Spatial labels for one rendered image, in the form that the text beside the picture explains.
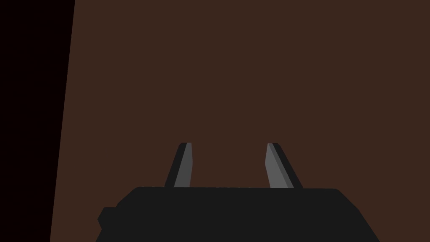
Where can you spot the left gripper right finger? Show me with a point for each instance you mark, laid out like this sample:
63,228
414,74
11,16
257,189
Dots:
279,171

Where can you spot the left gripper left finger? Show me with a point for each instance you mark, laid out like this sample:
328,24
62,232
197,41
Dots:
181,168

